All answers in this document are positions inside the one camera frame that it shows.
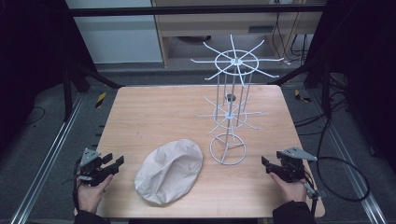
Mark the person's right hand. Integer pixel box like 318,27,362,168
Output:
268,172,308,203

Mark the beige cloth hat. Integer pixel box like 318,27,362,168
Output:
134,138,204,206

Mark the white cabinet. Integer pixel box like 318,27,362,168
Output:
64,0,164,64

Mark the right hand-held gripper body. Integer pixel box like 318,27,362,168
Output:
269,147,318,184

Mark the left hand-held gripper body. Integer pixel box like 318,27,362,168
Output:
76,147,114,188

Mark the black cable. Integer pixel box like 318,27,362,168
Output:
72,157,82,213
316,118,371,203

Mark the aluminium rail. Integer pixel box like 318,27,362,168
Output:
306,88,390,224
10,92,85,224

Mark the black metal stand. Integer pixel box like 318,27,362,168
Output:
60,60,124,122
268,60,335,118

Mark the black horizontal bar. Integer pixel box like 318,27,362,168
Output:
66,4,328,17

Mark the wooden cabinet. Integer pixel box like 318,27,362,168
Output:
151,0,328,67

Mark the white wire display rack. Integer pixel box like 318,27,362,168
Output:
190,34,285,166

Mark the person's left hand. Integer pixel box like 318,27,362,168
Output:
76,174,114,215

